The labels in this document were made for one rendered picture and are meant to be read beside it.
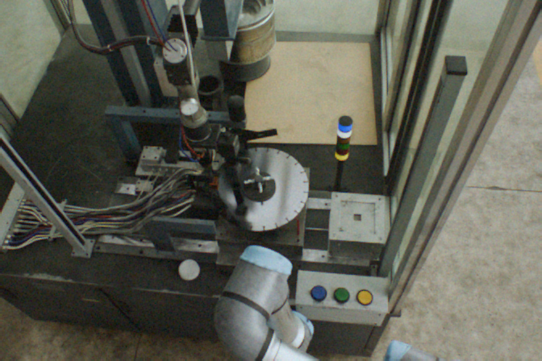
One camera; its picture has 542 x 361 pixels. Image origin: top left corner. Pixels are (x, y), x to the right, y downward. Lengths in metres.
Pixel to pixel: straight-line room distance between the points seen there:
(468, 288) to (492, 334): 0.23
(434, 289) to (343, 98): 1.06
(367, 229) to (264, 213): 0.34
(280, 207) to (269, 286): 0.60
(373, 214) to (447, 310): 1.01
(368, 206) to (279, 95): 0.73
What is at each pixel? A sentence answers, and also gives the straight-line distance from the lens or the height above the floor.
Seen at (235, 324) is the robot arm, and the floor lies 1.38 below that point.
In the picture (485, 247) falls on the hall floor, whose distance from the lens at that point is 2.81.
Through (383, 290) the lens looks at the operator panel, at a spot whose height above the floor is 0.90.
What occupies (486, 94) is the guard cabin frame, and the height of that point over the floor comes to 1.82.
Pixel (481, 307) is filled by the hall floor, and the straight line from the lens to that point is 2.67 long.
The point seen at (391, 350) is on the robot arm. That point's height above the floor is 1.24.
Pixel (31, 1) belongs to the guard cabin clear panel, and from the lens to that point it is 2.65.
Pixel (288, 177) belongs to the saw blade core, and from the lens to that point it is 1.72.
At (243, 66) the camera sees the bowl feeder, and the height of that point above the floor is 0.85.
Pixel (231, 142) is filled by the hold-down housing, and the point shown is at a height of 1.25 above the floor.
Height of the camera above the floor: 2.40
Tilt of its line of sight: 55 degrees down
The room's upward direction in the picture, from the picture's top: 5 degrees counter-clockwise
